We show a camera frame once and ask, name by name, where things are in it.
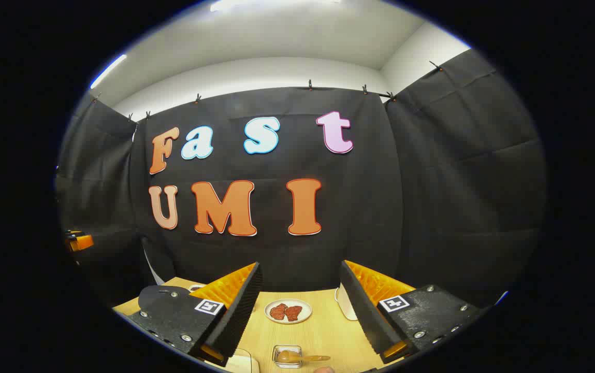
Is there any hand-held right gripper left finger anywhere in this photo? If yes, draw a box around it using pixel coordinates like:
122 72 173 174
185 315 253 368
127 262 264 367

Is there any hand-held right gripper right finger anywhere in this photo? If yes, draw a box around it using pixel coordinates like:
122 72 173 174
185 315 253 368
340 260 486 364

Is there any white rice container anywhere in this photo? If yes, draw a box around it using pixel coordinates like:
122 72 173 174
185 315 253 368
223 348 253 372

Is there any black and silver rice cooker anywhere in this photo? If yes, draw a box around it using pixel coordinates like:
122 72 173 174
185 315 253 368
138 284 190 311

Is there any wooden spoon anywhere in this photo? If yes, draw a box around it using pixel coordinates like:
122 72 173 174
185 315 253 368
277 350 331 363

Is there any wire chopstick holder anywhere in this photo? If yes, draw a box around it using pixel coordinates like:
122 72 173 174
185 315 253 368
272 345 303 369

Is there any white toaster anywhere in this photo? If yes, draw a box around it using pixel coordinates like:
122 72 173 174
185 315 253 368
335 282 358 321

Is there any white plate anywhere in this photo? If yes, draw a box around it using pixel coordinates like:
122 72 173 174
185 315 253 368
265 299 312 325

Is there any black backdrop cloth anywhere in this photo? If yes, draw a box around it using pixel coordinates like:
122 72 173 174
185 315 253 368
55 49 547 311

